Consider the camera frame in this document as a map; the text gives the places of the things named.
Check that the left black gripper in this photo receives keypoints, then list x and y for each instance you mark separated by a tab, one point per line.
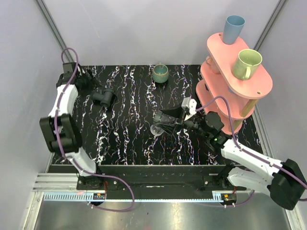
86	79

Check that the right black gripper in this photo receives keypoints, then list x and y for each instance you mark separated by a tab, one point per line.
176	112

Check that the dark grey pipe tee fitting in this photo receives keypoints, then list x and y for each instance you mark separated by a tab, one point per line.
105	97

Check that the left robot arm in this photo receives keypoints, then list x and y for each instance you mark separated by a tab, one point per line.
60	130

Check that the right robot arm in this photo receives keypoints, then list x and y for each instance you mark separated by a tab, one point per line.
282	181

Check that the teal ceramic bowl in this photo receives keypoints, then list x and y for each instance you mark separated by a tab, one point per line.
160	73

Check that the pink three-tier shelf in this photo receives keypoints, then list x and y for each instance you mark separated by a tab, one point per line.
234	100

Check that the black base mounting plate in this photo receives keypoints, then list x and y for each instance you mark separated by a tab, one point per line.
200	176

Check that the green ceramic mug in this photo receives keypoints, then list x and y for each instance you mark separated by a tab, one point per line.
246	64

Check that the blue plastic cup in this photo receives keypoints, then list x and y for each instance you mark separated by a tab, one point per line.
232	29

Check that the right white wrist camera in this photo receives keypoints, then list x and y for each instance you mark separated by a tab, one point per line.
189	106

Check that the aluminium rail frame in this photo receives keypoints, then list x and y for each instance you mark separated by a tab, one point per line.
63	187

